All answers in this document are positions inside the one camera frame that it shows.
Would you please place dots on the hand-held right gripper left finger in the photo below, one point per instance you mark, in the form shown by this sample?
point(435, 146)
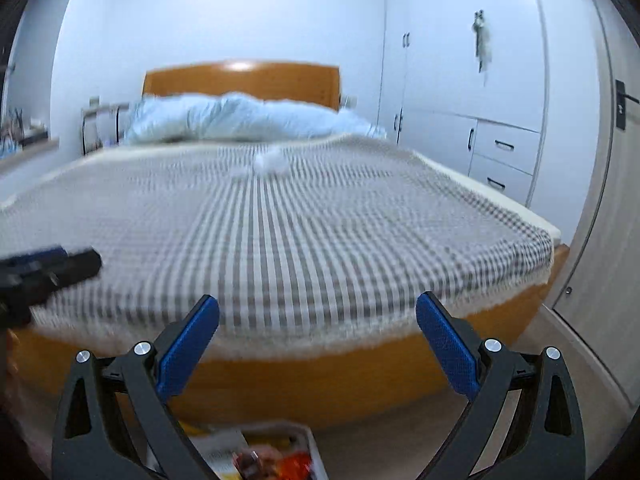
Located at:
point(190, 345)

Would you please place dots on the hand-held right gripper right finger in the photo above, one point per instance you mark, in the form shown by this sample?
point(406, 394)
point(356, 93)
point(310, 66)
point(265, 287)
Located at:
point(445, 345)

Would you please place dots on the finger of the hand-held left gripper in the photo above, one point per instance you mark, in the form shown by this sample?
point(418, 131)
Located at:
point(35, 257)
point(75, 267)

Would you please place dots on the orange red snack wrapper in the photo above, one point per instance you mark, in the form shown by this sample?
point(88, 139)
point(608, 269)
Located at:
point(290, 467)

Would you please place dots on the white plastic-lined trash bin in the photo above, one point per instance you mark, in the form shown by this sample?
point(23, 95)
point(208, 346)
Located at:
point(317, 455)

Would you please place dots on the light wooden desk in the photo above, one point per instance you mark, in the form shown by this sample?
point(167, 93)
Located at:
point(30, 147)

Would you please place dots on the brown checkered bed cover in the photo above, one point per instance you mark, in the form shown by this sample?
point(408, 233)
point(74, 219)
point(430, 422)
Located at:
point(300, 240)

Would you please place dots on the black metal bedside rack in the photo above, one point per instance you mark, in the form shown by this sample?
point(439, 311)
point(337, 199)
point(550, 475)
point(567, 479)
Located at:
point(100, 108)

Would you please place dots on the beige wooden door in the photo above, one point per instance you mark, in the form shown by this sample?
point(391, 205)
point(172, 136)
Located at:
point(600, 185)

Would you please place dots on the light blue duvet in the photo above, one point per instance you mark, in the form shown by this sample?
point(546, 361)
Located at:
point(240, 117)

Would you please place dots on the white wardrobe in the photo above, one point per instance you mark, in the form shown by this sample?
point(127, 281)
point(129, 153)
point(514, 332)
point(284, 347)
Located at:
point(450, 85)

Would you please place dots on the hanging wardrobe ornament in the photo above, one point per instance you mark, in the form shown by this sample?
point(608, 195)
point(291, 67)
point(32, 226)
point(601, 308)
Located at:
point(482, 40)

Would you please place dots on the wooden bed frame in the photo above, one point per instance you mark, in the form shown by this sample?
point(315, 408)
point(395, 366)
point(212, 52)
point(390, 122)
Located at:
point(325, 390)

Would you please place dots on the white wall socket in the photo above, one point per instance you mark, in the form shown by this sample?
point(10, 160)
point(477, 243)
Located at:
point(350, 101)

